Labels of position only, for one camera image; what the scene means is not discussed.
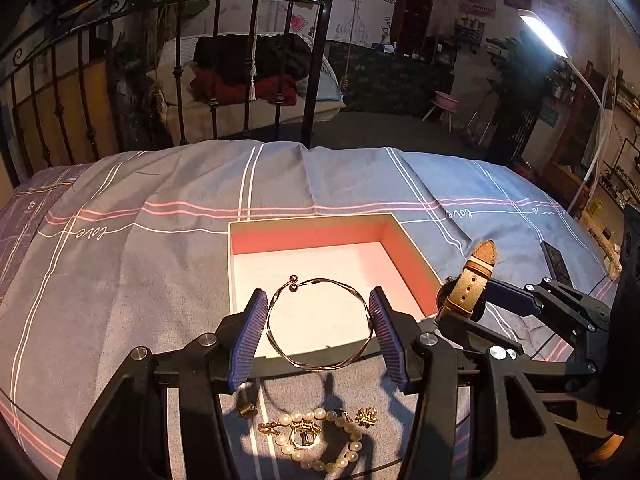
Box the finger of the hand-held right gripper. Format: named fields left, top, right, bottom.
left=436, top=316, right=598, bottom=378
left=480, top=278, right=612, bottom=333

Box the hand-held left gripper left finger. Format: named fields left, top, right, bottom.
left=57, top=287, right=271, bottom=480

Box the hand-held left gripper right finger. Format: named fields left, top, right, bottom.
left=367, top=287, right=586, bottom=480

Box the gold strap wristwatch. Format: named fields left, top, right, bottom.
left=434, top=239, right=501, bottom=327

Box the gold twisted bangle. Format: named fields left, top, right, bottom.
left=264, top=274, right=375, bottom=373

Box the pink gift box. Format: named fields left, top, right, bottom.
left=228, top=213, right=444, bottom=361

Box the person's right hand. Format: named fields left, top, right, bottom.
left=586, top=432, right=627, bottom=467

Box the black phone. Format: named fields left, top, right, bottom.
left=540, top=240, right=572, bottom=287

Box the grey plaid bed sheet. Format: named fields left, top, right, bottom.
left=0, top=140, right=623, bottom=480

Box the pink stool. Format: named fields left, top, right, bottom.
left=422, top=89, right=464, bottom=134

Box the green patterned rug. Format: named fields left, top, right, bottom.
left=324, top=41, right=457, bottom=120

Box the white desk lamp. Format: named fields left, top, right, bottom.
left=517, top=8, right=617, bottom=213

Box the white wicker swing seat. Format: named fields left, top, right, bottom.
left=146, top=35, right=347, bottom=143

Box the dark clothes pile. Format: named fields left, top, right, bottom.
left=191, top=33, right=314, bottom=105

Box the red telephone booth cabinet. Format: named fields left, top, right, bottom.
left=389, top=0, right=437, bottom=61

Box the black cord gold pendant necklace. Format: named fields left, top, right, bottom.
left=236, top=377, right=301, bottom=421

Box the pearl bracelet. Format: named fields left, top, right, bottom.
left=272, top=408, right=365, bottom=474

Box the gold ring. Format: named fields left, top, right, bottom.
left=288, top=427, right=317, bottom=452

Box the wall shelf with small goods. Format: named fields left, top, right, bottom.
left=582, top=72, right=640, bottom=281

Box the black metal bed frame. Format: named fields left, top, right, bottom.
left=0, top=0, right=337, bottom=187

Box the tasselled hanging rope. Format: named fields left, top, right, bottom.
left=246, top=0, right=269, bottom=103

